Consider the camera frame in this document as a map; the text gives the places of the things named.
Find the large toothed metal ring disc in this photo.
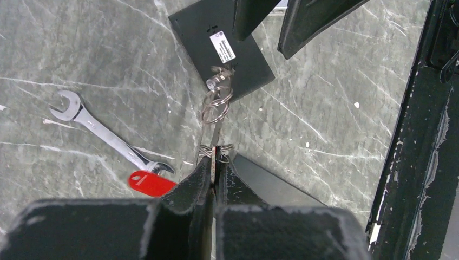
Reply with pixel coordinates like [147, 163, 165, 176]
[210, 118, 224, 195]

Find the red key tag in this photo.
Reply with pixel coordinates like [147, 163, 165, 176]
[127, 171, 177, 198]

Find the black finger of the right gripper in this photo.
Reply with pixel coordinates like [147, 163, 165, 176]
[232, 0, 280, 41]
[278, 0, 368, 60]

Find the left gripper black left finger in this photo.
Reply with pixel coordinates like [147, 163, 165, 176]
[1, 158, 212, 259]

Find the small silver keyring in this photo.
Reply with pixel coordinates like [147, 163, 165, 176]
[197, 144, 234, 164]
[200, 86, 233, 125]

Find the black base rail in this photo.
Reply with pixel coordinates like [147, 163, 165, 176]
[366, 1, 458, 259]

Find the silver open-end wrench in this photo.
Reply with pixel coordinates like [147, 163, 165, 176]
[49, 90, 175, 174]

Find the black network switch with label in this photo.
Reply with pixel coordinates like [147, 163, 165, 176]
[168, 1, 275, 101]

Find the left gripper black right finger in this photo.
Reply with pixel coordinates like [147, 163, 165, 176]
[215, 161, 372, 259]

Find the black network switch with ports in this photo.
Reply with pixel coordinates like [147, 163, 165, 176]
[233, 154, 325, 206]

